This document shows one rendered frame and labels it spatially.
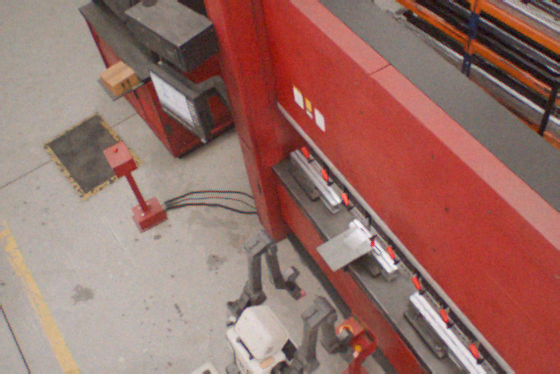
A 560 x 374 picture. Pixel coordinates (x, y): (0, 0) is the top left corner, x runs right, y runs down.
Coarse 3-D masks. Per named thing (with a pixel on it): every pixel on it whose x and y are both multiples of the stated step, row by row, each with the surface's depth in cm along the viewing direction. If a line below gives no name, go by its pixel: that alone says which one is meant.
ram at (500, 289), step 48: (288, 48) 295; (288, 96) 329; (336, 96) 270; (336, 144) 298; (384, 144) 248; (384, 192) 273; (432, 192) 230; (432, 240) 251; (480, 240) 214; (480, 288) 232; (528, 288) 200; (528, 336) 216
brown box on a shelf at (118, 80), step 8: (120, 64) 438; (104, 72) 435; (112, 72) 433; (120, 72) 432; (128, 72) 431; (104, 80) 432; (112, 80) 428; (120, 80) 427; (128, 80) 431; (136, 80) 436; (104, 88) 440; (112, 88) 429; (120, 88) 430; (128, 88) 435; (136, 88) 437; (112, 96) 434; (120, 96) 433
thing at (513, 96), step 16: (400, 16) 490; (416, 32) 471; (432, 32) 473; (432, 48) 463; (448, 48) 460; (480, 64) 445; (512, 64) 443; (480, 80) 435; (496, 80) 433; (512, 80) 435; (512, 96) 417; (528, 96) 420; (544, 96) 423; (528, 112) 411
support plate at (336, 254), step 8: (344, 232) 338; (352, 232) 338; (336, 240) 336; (320, 248) 334; (328, 248) 333; (336, 248) 332; (344, 248) 332; (360, 248) 331; (368, 248) 330; (328, 256) 330; (336, 256) 329; (344, 256) 329; (352, 256) 328; (360, 256) 328; (328, 264) 327; (336, 264) 326; (344, 264) 326
